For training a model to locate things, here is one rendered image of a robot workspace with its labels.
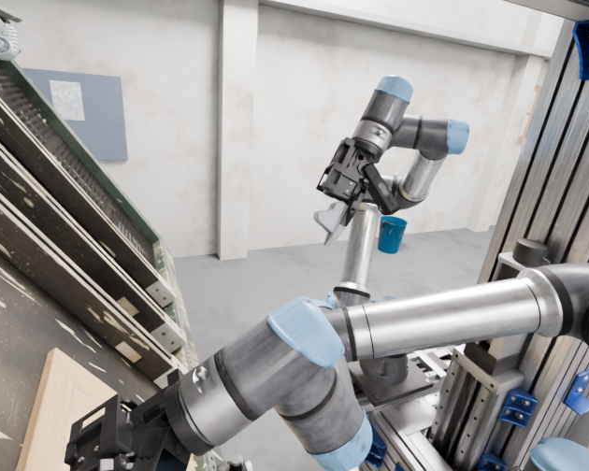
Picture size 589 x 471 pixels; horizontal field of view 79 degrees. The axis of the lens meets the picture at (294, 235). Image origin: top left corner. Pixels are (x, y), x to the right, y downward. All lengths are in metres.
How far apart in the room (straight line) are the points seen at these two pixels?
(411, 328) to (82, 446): 0.38
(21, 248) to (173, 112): 2.84
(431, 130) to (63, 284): 0.92
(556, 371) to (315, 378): 0.73
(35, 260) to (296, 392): 0.76
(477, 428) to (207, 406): 0.85
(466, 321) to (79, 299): 0.86
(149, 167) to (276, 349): 3.47
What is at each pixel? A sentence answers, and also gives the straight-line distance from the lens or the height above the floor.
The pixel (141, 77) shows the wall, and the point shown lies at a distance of 3.65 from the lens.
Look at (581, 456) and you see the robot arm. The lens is 0.92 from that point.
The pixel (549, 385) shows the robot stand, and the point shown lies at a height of 1.27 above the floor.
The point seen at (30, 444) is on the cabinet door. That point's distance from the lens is 0.74.
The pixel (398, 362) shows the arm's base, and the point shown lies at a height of 1.11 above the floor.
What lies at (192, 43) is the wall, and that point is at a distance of 3.71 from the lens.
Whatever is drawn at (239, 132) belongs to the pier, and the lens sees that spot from 3.64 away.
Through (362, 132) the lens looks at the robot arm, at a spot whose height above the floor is 1.76.
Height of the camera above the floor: 1.83
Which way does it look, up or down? 23 degrees down
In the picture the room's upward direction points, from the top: 6 degrees clockwise
